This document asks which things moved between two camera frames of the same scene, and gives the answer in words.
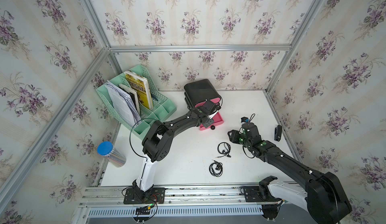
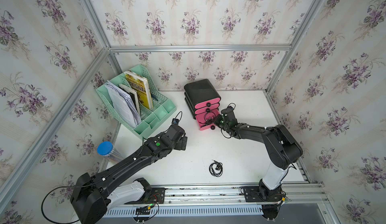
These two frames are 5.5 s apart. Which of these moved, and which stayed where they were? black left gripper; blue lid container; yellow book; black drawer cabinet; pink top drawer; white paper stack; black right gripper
Moved: black right gripper; black left gripper
Stayed: black drawer cabinet; white paper stack; blue lid container; pink top drawer; yellow book
